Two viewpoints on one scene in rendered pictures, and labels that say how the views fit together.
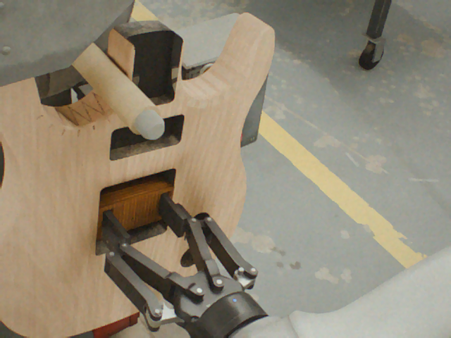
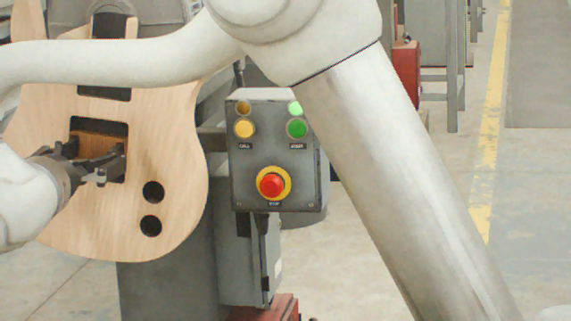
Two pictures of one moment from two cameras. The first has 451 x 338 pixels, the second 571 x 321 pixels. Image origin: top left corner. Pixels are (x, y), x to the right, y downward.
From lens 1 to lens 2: 1.53 m
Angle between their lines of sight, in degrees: 54
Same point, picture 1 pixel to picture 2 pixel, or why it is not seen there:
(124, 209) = (86, 141)
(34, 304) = not seen: hidden behind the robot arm
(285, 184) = not seen: outside the picture
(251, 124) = (306, 185)
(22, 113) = (24, 37)
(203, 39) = (268, 92)
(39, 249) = (28, 145)
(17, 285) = not seen: hidden behind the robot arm
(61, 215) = (44, 124)
